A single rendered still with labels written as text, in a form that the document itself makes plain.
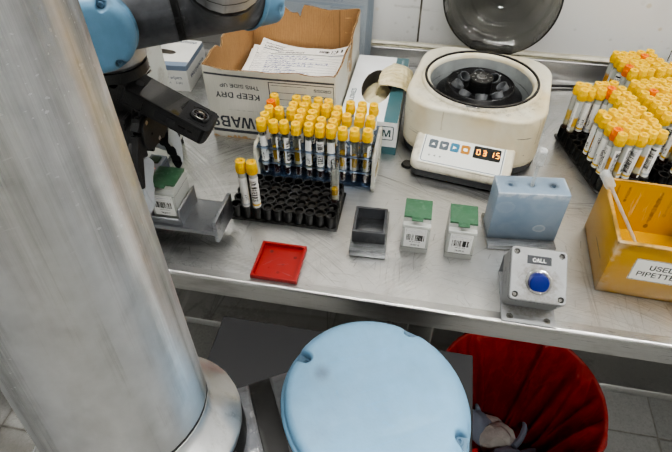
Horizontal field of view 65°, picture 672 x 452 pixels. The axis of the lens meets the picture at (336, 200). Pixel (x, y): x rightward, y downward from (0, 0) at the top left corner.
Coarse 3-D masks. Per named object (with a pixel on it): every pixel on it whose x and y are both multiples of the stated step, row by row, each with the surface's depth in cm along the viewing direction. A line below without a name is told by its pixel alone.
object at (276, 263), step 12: (264, 240) 80; (264, 252) 79; (276, 252) 79; (288, 252) 79; (300, 252) 79; (264, 264) 77; (276, 264) 77; (288, 264) 77; (300, 264) 77; (252, 276) 75; (264, 276) 75; (276, 276) 75; (288, 276) 76
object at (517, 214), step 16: (496, 176) 77; (512, 176) 77; (528, 176) 77; (496, 192) 75; (512, 192) 74; (528, 192) 74; (544, 192) 74; (560, 192) 74; (496, 208) 76; (512, 208) 76; (528, 208) 76; (544, 208) 75; (560, 208) 75; (496, 224) 78; (512, 224) 78; (528, 224) 78; (544, 224) 78; (496, 240) 80; (512, 240) 80; (528, 240) 80; (544, 240) 80
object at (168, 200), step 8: (184, 176) 78; (176, 184) 75; (184, 184) 78; (160, 192) 75; (168, 192) 75; (176, 192) 76; (184, 192) 78; (160, 200) 76; (168, 200) 76; (176, 200) 76; (160, 208) 77; (168, 208) 77; (176, 208) 77; (160, 216) 78; (168, 216) 78; (176, 216) 78
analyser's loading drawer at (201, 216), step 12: (192, 192) 80; (192, 204) 80; (204, 204) 81; (216, 204) 81; (228, 204) 80; (156, 216) 78; (180, 216) 77; (192, 216) 79; (204, 216) 79; (216, 216) 77; (228, 216) 81; (168, 228) 78; (180, 228) 78; (192, 228) 78; (204, 228) 78; (216, 228) 76; (216, 240) 78
